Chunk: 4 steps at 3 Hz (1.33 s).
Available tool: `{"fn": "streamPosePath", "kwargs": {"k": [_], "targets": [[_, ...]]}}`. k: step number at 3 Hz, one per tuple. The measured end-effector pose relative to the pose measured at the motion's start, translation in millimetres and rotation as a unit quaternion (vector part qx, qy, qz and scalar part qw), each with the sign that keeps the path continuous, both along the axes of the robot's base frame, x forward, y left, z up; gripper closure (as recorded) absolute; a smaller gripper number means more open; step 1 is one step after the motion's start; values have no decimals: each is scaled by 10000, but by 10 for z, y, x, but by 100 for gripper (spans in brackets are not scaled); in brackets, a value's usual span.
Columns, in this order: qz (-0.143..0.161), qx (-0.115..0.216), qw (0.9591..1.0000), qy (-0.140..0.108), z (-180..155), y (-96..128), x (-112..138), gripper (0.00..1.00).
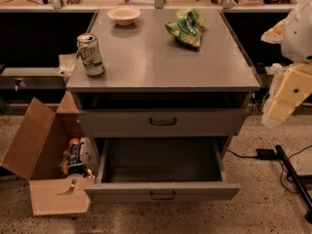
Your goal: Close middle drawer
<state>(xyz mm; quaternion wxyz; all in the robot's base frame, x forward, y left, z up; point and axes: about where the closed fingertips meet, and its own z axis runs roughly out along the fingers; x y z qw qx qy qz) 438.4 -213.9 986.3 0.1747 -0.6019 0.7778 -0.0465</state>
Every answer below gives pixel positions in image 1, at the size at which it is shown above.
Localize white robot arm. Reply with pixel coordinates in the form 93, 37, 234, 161
261, 0, 312, 128

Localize grey drawer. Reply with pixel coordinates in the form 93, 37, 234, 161
85, 137, 241, 203
78, 108, 247, 137

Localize open cardboard box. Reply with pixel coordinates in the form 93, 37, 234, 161
1, 93, 95, 215

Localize black power adapter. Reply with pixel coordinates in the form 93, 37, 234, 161
256, 148, 277, 160

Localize white paper bowl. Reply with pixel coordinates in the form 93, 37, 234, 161
107, 6, 140, 26

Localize grey drawer cabinet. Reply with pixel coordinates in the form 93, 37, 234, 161
65, 7, 261, 138

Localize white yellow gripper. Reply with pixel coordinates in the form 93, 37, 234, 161
261, 63, 312, 128

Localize green white soda can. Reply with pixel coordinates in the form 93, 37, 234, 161
77, 33, 105, 76

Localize green chip bag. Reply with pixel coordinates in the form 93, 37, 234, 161
165, 9, 207, 49

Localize grey top drawer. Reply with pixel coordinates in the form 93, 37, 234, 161
78, 108, 247, 137

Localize black metal stand leg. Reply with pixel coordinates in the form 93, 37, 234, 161
275, 145, 312, 223

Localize snack packages in box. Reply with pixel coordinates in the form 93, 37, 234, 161
60, 137, 98, 177

